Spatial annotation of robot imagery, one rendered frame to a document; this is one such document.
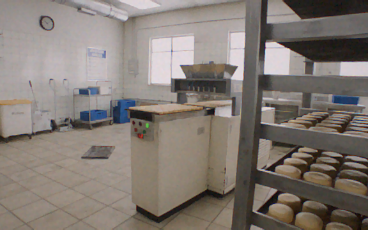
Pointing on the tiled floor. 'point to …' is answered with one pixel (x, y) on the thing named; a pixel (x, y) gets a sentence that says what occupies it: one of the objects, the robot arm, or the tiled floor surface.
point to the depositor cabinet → (231, 151)
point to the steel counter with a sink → (322, 102)
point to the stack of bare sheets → (98, 152)
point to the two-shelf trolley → (89, 107)
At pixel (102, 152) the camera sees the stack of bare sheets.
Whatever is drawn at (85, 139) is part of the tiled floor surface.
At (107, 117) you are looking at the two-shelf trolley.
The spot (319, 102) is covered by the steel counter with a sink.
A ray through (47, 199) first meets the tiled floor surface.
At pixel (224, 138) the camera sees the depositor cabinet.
